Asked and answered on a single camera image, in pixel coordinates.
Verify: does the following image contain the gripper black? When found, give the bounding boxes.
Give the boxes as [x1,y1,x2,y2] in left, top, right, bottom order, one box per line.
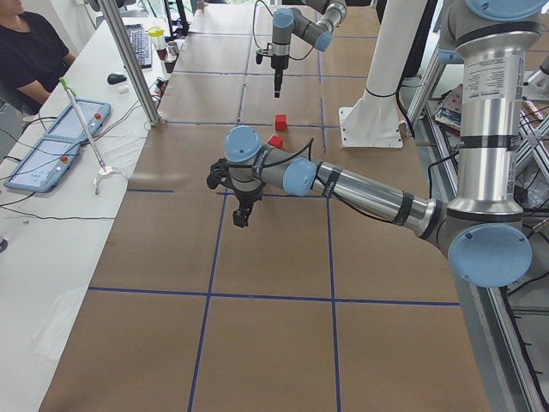
[271,55,287,98]
[232,184,264,227]

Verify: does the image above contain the red block one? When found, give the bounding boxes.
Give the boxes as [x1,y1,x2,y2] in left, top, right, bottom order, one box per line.
[268,134,284,149]
[274,113,287,131]

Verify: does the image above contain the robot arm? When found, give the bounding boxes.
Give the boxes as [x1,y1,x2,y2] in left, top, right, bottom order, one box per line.
[268,1,347,98]
[208,1,542,290]

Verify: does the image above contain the metal cup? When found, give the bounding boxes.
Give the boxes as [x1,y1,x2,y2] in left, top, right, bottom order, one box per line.
[166,41,179,58]

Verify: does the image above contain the brown paper table cover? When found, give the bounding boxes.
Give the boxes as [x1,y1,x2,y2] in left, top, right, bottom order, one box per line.
[40,5,489,411]

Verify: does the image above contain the black keyboard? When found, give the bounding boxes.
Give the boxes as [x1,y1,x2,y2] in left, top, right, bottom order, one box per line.
[124,24,153,69]

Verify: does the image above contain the black computer mouse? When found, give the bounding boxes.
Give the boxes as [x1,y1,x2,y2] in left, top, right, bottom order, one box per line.
[106,73,127,85]

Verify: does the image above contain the teach pendant far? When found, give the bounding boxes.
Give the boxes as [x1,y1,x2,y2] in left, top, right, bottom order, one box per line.
[43,99,112,143]

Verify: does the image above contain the teach pendant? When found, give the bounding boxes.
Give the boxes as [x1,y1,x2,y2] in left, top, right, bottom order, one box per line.
[43,99,112,143]
[4,138,81,193]

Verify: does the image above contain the teach pendant near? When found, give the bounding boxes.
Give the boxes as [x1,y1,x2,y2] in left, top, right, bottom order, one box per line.
[4,138,81,193]

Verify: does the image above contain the seated person black shirt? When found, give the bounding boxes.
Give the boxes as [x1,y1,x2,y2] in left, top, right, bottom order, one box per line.
[1,0,75,114]

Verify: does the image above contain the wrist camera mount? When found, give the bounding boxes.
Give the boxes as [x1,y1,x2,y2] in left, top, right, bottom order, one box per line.
[207,158,233,190]
[256,44,272,65]

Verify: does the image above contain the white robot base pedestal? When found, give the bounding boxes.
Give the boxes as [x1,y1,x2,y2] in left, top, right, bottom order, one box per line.
[339,0,437,148]

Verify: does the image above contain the aluminium frame post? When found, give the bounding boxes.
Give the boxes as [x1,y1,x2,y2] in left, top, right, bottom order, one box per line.
[98,0,160,127]

